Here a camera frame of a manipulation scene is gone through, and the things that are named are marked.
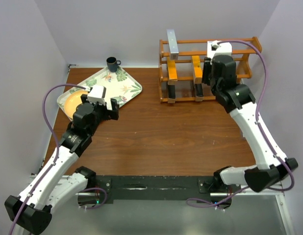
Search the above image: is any black toothpaste box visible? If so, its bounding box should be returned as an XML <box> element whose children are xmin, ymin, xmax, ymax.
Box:
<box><xmin>167</xmin><ymin>82</ymin><xmax>176</xmax><ymax>104</ymax></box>
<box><xmin>194</xmin><ymin>83</ymin><xmax>203</xmax><ymax>102</ymax></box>

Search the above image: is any orange toothpaste box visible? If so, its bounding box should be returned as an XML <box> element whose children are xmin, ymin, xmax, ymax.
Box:
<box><xmin>192</xmin><ymin>55</ymin><xmax>202</xmax><ymax>84</ymax></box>

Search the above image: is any white R.O toothpaste box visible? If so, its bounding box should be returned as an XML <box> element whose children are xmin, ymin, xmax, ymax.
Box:
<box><xmin>167</xmin><ymin>57</ymin><xmax>177</xmax><ymax>85</ymax></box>

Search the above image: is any silver toothpaste box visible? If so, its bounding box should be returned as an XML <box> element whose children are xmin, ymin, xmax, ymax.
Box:
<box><xmin>167</xmin><ymin>29</ymin><xmax>179</xmax><ymax>60</ymax></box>

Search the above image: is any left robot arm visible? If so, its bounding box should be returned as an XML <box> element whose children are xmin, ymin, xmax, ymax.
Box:
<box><xmin>4</xmin><ymin>94</ymin><xmax>119</xmax><ymax>235</ymax></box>

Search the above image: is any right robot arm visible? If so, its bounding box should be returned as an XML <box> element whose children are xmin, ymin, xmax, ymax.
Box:
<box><xmin>202</xmin><ymin>55</ymin><xmax>299</xmax><ymax>192</ymax></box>

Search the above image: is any wooden shelf rack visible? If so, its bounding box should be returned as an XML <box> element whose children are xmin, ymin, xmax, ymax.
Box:
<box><xmin>158</xmin><ymin>37</ymin><xmax>262</xmax><ymax>103</ymax></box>

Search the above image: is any yellow plate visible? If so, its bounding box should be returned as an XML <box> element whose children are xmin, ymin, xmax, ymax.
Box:
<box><xmin>64</xmin><ymin>90</ymin><xmax>88</xmax><ymax>120</ymax></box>

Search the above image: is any leaf-patterned tray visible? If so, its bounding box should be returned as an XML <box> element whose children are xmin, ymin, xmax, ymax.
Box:
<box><xmin>56</xmin><ymin>66</ymin><xmax>143</xmax><ymax>113</ymax></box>

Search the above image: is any dark blue mug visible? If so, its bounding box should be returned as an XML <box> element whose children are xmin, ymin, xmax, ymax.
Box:
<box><xmin>106</xmin><ymin>57</ymin><xmax>121</xmax><ymax>72</ymax></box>

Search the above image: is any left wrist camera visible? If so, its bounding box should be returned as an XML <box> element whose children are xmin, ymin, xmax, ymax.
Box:
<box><xmin>87</xmin><ymin>85</ymin><xmax>106</xmax><ymax>105</ymax></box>

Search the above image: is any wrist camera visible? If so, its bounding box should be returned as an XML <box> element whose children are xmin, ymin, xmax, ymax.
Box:
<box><xmin>206</xmin><ymin>40</ymin><xmax>232</xmax><ymax>59</ymax></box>
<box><xmin>87</xmin><ymin>85</ymin><xmax>106</xmax><ymax>105</ymax></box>

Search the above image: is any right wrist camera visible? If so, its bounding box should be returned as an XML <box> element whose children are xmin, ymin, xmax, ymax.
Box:
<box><xmin>206</xmin><ymin>40</ymin><xmax>232</xmax><ymax>59</ymax></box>

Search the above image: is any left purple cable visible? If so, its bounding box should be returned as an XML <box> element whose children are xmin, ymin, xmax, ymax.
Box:
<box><xmin>8</xmin><ymin>84</ymin><xmax>92</xmax><ymax>235</ymax></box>

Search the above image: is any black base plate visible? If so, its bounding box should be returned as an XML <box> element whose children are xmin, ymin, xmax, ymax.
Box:
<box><xmin>95</xmin><ymin>175</ymin><xmax>240</xmax><ymax>204</ymax></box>

